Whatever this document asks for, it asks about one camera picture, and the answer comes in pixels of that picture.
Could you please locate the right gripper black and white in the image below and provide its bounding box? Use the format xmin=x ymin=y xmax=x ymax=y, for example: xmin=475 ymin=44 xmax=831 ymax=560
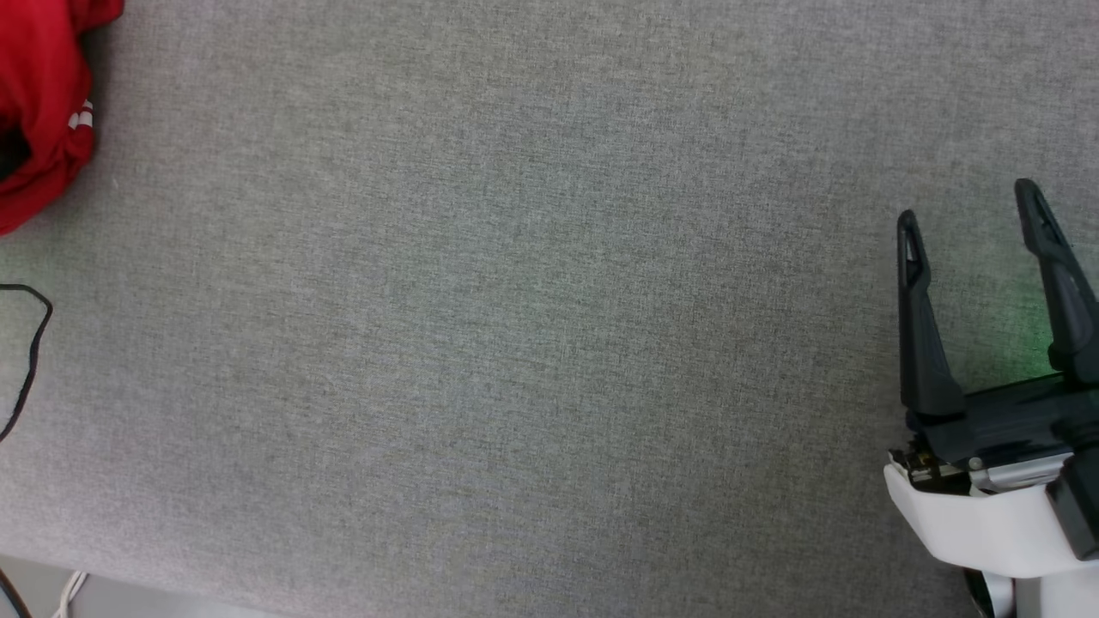
xmin=883 ymin=178 xmax=1099 ymax=579

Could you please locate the red and white garment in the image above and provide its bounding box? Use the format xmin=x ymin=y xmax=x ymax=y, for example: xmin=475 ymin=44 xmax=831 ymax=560
xmin=0 ymin=0 xmax=125 ymax=237

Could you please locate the thin black looped cable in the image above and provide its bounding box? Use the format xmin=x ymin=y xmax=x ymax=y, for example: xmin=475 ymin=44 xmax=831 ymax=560
xmin=0 ymin=282 xmax=55 ymax=444

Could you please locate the white floor cable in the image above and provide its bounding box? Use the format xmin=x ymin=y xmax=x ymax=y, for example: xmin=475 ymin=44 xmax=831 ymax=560
xmin=52 ymin=570 xmax=89 ymax=618

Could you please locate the black floor cable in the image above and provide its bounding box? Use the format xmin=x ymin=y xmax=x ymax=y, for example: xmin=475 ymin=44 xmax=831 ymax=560
xmin=0 ymin=568 xmax=33 ymax=618

